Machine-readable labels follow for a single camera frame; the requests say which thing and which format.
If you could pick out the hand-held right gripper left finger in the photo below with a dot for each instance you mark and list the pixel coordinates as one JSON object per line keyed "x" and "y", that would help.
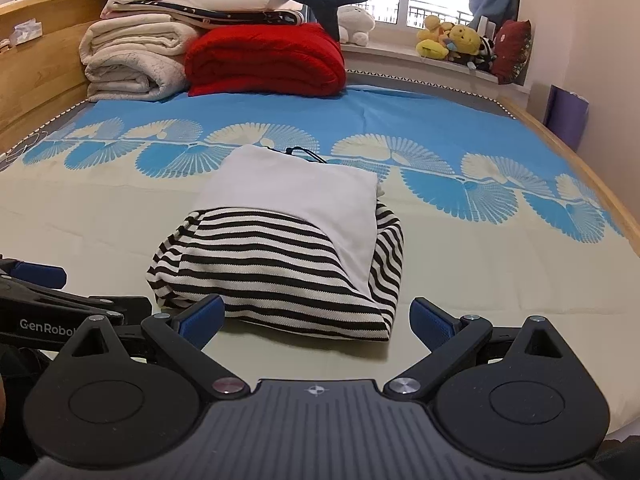
{"x": 202, "y": 323}

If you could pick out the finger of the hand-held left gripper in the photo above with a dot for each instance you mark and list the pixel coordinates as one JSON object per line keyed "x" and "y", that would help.
{"x": 135, "y": 307}
{"x": 40, "y": 276}

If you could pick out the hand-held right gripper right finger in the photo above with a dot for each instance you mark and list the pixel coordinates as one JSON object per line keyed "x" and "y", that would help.
{"x": 431, "y": 323}

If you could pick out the black white striped hoodie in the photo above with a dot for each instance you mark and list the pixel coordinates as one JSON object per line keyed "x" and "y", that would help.
{"x": 280, "y": 270}

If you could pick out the white fluffy folded blanket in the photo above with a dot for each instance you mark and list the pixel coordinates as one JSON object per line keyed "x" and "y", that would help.
{"x": 130, "y": 80}

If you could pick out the tissue box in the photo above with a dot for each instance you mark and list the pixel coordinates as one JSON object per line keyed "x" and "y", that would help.
{"x": 26, "y": 31}

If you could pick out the purple box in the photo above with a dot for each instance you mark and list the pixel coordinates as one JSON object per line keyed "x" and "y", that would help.
{"x": 565, "y": 117}

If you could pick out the cream folded blanket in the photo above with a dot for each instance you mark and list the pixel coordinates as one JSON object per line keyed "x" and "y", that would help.
{"x": 135, "y": 40}

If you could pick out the white window sill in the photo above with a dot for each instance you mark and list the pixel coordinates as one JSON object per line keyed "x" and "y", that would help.
{"x": 400, "y": 60}

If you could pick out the black white plush toy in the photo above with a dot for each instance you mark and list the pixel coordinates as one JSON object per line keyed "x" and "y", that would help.
{"x": 484, "y": 57}

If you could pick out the red folded blanket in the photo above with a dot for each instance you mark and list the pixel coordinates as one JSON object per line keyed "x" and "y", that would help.
{"x": 265, "y": 57}

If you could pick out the yellow duck plush toy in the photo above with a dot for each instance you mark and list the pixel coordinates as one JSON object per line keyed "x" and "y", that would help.
{"x": 432, "y": 42}

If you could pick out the red cushion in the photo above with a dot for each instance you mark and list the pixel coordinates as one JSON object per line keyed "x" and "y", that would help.
{"x": 512, "y": 52}

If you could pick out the yellow bear plush toy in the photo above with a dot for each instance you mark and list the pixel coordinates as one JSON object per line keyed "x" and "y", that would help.
{"x": 466, "y": 39}

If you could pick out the small white box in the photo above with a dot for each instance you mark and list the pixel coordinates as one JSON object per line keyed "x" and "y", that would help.
{"x": 487, "y": 26}

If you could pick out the wooden bed frame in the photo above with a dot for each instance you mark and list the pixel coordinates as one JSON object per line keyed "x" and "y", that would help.
{"x": 40, "y": 72}

